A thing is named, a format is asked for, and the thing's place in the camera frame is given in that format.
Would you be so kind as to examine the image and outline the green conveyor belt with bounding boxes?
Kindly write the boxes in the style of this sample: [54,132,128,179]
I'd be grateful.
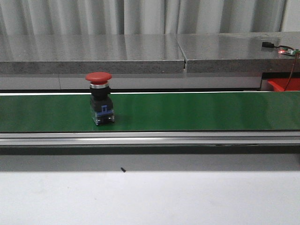
[0,91,300,133]

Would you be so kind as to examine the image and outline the aluminium conveyor frame rail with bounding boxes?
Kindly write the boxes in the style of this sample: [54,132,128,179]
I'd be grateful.
[0,131,300,147]

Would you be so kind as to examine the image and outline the grey stone countertop left slab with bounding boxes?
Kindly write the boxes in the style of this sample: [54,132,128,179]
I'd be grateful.
[0,34,185,75]

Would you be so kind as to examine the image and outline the red black wire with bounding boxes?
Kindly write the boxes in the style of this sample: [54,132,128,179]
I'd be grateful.
[271,44,299,91]

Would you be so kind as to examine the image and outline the grey stone countertop right slab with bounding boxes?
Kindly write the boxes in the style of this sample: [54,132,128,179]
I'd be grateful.
[176,32,300,73]

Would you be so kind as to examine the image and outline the small green circuit board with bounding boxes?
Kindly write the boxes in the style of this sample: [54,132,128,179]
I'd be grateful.
[279,48,300,56]

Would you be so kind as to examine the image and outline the white cabinet front panel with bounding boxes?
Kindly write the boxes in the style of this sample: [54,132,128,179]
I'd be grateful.
[0,72,262,90]

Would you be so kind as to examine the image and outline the red plastic tray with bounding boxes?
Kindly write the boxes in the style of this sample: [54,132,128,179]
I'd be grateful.
[268,78,300,92]

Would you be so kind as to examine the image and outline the grey pleated curtain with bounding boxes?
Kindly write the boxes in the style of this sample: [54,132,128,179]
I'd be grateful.
[0,0,286,35]

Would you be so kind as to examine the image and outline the grey stone countertop slab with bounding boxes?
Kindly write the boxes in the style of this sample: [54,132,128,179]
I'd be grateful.
[176,32,300,73]
[0,34,185,75]

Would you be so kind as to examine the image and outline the black connector plug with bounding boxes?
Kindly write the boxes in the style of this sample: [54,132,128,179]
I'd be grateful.
[262,42,275,48]

